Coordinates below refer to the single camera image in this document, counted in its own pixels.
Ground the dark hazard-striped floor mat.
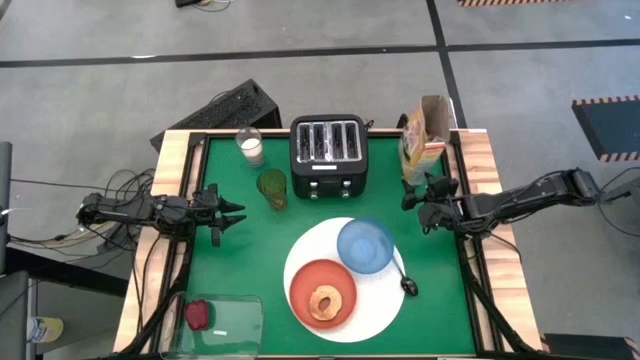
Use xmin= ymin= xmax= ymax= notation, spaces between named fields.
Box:
xmin=571 ymin=94 xmax=640 ymax=163

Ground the orange plate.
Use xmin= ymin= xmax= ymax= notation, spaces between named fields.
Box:
xmin=289 ymin=258 xmax=358 ymax=331

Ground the yellow cereal box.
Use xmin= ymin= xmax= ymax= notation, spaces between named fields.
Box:
xmin=398 ymin=94 xmax=452 ymax=186

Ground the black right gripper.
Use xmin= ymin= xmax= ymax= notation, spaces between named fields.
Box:
xmin=400 ymin=171 xmax=470 ymax=235

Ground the faceted tinted glass tumbler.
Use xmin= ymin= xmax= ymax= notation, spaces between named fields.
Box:
xmin=256 ymin=168 xmax=289 ymax=211

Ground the cable bundle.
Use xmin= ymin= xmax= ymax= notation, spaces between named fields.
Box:
xmin=9 ymin=168 xmax=157 ymax=251

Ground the yellow and white bottle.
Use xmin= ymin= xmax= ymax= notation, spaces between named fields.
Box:
xmin=27 ymin=315 xmax=65 ymax=344

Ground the black four-slot toaster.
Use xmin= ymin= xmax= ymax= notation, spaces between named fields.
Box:
xmin=289 ymin=114 xmax=370 ymax=200

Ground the dark grey cabinet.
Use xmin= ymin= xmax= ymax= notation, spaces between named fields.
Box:
xmin=0 ymin=269 xmax=39 ymax=360

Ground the blue bowl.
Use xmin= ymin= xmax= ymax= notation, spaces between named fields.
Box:
xmin=336 ymin=217 xmax=396 ymax=275

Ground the glass of milk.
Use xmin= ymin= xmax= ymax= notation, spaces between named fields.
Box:
xmin=235 ymin=126 xmax=266 ymax=168

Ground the toasted bagel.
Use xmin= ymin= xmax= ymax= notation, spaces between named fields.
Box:
xmin=308 ymin=285 xmax=344 ymax=322

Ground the large white plate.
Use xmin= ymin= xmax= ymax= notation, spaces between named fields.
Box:
xmin=283 ymin=216 xmax=406 ymax=344

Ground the small red object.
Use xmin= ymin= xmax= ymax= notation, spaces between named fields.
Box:
xmin=184 ymin=299 xmax=211 ymax=332

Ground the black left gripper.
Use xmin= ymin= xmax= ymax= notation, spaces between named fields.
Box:
xmin=187 ymin=183 xmax=248 ymax=249

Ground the clear glass container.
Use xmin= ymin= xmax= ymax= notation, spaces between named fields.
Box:
xmin=160 ymin=292 xmax=265 ymax=360

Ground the black spoon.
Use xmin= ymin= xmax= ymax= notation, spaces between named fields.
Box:
xmin=391 ymin=255 xmax=419 ymax=297

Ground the black computer tower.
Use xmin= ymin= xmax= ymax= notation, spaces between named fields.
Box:
xmin=149 ymin=78 xmax=283 ymax=153

